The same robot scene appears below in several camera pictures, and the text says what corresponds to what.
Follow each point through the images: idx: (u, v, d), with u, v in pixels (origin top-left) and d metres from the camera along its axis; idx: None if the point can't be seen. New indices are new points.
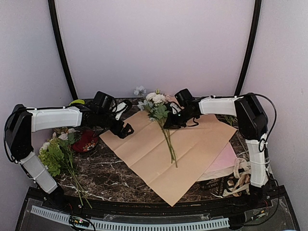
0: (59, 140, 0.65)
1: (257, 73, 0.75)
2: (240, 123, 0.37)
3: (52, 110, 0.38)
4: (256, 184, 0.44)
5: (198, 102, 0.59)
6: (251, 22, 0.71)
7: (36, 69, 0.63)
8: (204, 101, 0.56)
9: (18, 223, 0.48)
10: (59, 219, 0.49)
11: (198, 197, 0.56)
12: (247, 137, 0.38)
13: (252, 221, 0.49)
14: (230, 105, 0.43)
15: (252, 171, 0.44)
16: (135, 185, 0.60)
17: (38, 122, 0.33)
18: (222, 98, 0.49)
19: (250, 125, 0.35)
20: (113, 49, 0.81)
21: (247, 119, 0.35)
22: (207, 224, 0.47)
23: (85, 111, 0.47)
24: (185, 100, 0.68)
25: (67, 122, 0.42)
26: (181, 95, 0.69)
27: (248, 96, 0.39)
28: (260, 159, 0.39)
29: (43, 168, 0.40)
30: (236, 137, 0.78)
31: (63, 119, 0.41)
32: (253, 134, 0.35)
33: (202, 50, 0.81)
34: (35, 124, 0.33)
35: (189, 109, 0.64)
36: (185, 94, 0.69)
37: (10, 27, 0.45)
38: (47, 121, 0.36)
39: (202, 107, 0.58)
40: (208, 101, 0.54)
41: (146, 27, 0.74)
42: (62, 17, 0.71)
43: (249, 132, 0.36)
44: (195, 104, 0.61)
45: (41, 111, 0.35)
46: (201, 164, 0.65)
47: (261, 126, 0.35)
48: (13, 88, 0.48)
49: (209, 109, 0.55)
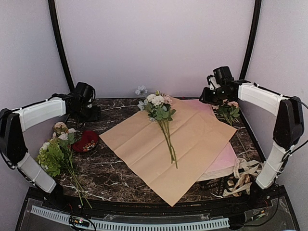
0: (60, 140, 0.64)
1: (257, 72, 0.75)
2: (277, 125, 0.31)
3: (34, 105, 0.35)
4: (260, 185, 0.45)
5: (238, 85, 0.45)
6: (251, 22, 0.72)
7: (36, 68, 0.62)
8: (245, 86, 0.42)
9: (18, 223, 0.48)
10: (59, 219, 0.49)
11: (198, 197, 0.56)
12: (278, 142, 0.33)
13: (252, 221, 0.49)
14: (274, 104, 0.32)
15: (263, 172, 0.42)
16: (135, 185, 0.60)
17: (26, 120, 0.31)
18: (267, 90, 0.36)
19: (287, 133, 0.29)
20: (113, 49, 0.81)
21: (286, 125, 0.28)
22: (207, 224, 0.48)
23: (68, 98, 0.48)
24: (224, 77, 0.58)
25: (53, 114, 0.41)
26: (220, 71, 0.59)
27: (294, 99, 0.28)
28: (276, 167, 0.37)
29: (39, 168, 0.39)
30: (236, 137, 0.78)
31: (49, 111, 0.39)
32: (285, 143, 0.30)
33: (202, 50, 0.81)
34: (25, 122, 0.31)
35: (226, 89, 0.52)
36: (225, 71, 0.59)
37: (9, 27, 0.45)
38: (34, 117, 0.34)
39: (241, 92, 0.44)
40: (250, 88, 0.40)
41: (145, 27, 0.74)
42: (63, 17, 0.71)
43: (283, 138, 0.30)
44: (235, 85, 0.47)
45: (26, 109, 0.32)
46: (201, 164, 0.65)
47: (296, 137, 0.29)
48: (13, 88, 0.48)
49: (248, 96, 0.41)
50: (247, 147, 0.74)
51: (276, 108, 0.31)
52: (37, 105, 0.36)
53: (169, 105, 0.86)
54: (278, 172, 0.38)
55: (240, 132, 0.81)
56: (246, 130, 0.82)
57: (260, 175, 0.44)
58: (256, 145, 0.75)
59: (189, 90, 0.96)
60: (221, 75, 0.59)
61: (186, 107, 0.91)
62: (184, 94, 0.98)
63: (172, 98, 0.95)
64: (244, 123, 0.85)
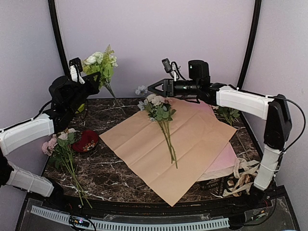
0: (115, 60, 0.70)
1: (258, 72, 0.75)
2: (267, 131, 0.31)
3: (18, 125, 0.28)
4: (260, 186, 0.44)
5: (215, 91, 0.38)
6: (252, 22, 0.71)
7: (36, 70, 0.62)
8: (224, 92, 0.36)
9: (18, 223, 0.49)
10: (59, 219, 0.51)
11: (198, 197, 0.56)
12: (270, 145, 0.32)
13: (252, 221, 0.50)
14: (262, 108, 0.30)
15: (259, 173, 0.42)
16: (135, 185, 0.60)
17: (6, 145, 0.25)
18: (248, 92, 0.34)
19: (280, 135, 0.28)
20: (113, 48, 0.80)
21: (279, 130, 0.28)
22: (207, 224, 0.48)
23: (55, 115, 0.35)
24: (201, 75, 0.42)
25: (41, 134, 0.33)
26: (197, 67, 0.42)
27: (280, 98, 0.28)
28: (273, 167, 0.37)
29: (32, 178, 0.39)
30: (236, 137, 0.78)
31: (32, 133, 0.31)
32: (279, 144, 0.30)
33: (202, 50, 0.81)
34: (6, 147, 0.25)
35: (203, 95, 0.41)
36: (204, 68, 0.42)
37: (9, 27, 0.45)
38: (17, 140, 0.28)
39: (220, 99, 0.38)
40: (230, 93, 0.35)
41: (145, 27, 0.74)
42: (63, 18, 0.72)
43: (276, 140, 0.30)
44: (212, 92, 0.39)
45: (9, 131, 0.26)
46: (201, 164, 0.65)
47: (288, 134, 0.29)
48: (14, 88, 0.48)
49: (229, 102, 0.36)
50: (247, 147, 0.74)
51: (265, 111, 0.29)
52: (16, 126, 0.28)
53: (169, 105, 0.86)
54: (275, 171, 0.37)
55: (240, 132, 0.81)
56: (246, 130, 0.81)
57: (257, 178, 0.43)
58: (256, 145, 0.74)
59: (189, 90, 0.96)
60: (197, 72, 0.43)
61: (186, 107, 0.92)
62: None
63: (172, 98, 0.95)
64: (244, 123, 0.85)
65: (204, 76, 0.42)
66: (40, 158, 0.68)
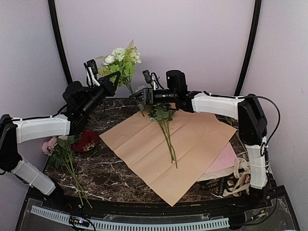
0: (137, 58, 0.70)
1: (258, 72, 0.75)
2: (241, 130, 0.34)
3: (39, 120, 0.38)
4: (257, 186, 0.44)
5: (191, 98, 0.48)
6: (252, 21, 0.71)
7: (36, 70, 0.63)
8: (198, 99, 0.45)
9: (18, 223, 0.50)
10: (59, 219, 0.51)
11: (198, 197, 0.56)
12: (248, 143, 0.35)
13: (251, 221, 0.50)
14: (232, 108, 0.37)
15: (251, 174, 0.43)
16: (135, 185, 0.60)
17: (23, 133, 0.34)
18: (219, 96, 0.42)
19: (253, 132, 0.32)
20: (113, 48, 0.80)
21: (251, 126, 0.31)
22: (207, 224, 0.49)
23: (73, 119, 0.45)
24: (179, 87, 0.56)
25: (55, 131, 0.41)
26: (177, 79, 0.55)
27: (249, 96, 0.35)
28: (261, 163, 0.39)
29: (37, 173, 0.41)
30: (236, 137, 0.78)
31: (48, 129, 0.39)
32: (255, 141, 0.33)
33: (202, 50, 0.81)
34: (21, 135, 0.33)
35: (180, 104, 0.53)
36: (181, 81, 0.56)
37: (9, 26, 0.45)
38: (32, 132, 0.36)
39: (195, 105, 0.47)
40: (203, 99, 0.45)
41: (145, 27, 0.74)
42: (63, 18, 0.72)
43: (251, 137, 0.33)
44: (187, 100, 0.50)
45: (27, 122, 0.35)
46: (201, 164, 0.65)
47: (262, 131, 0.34)
48: (14, 88, 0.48)
49: (204, 106, 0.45)
50: None
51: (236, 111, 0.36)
52: (36, 120, 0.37)
53: (169, 105, 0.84)
54: (263, 166, 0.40)
55: None
56: None
57: (250, 178, 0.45)
58: None
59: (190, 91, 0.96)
60: (176, 83, 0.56)
61: None
62: None
63: None
64: None
65: (181, 87, 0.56)
66: (40, 158, 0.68)
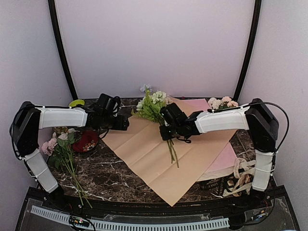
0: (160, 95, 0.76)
1: (258, 72, 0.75)
2: (254, 137, 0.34)
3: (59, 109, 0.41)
4: (259, 188, 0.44)
5: (195, 121, 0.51)
6: (252, 21, 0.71)
7: (37, 70, 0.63)
8: (201, 120, 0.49)
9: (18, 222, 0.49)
10: (59, 219, 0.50)
11: (198, 197, 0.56)
12: (263, 149, 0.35)
13: (252, 221, 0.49)
14: (239, 119, 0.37)
15: (256, 177, 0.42)
16: (135, 185, 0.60)
17: (45, 119, 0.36)
18: (223, 111, 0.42)
19: (267, 137, 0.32)
20: (113, 48, 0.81)
21: (264, 132, 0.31)
22: (207, 224, 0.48)
23: (91, 112, 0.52)
24: (175, 117, 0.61)
25: (73, 121, 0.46)
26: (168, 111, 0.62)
27: (254, 102, 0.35)
28: (269, 168, 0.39)
29: (45, 167, 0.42)
30: (236, 137, 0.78)
31: (68, 118, 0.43)
32: (269, 145, 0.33)
33: (202, 50, 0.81)
34: (44, 121, 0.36)
35: (185, 130, 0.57)
36: (174, 111, 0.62)
37: (9, 27, 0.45)
38: (54, 119, 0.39)
39: (200, 126, 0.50)
40: (206, 118, 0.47)
41: (145, 26, 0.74)
42: (63, 17, 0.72)
43: (265, 143, 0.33)
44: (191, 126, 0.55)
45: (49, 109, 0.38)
46: (201, 165, 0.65)
47: (275, 134, 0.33)
48: (14, 88, 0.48)
49: (210, 125, 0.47)
50: (247, 147, 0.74)
51: (245, 121, 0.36)
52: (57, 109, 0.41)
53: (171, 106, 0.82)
54: (271, 170, 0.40)
55: (240, 132, 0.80)
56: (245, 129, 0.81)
57: (254, 181, 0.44)
58: None
59: (190, 90, 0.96)
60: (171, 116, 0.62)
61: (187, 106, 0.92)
62: (184, 94, 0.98)
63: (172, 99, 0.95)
64: None
65: (177, 116, 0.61)
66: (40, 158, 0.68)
